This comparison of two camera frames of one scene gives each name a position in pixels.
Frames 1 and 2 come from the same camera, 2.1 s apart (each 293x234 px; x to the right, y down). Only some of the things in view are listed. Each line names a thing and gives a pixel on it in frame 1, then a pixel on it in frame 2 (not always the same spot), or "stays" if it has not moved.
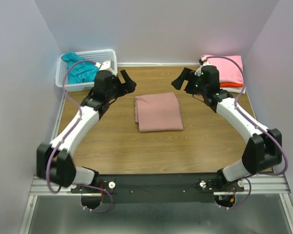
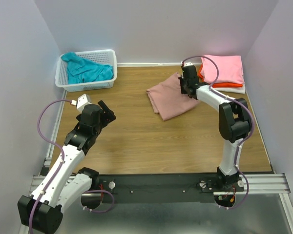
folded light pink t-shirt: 230,67 stays
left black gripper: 129,86 -> 107,116
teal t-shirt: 80,72 stays
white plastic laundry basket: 61,79 stays
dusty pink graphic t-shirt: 158,112 -> 167,100
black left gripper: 156,188 stays
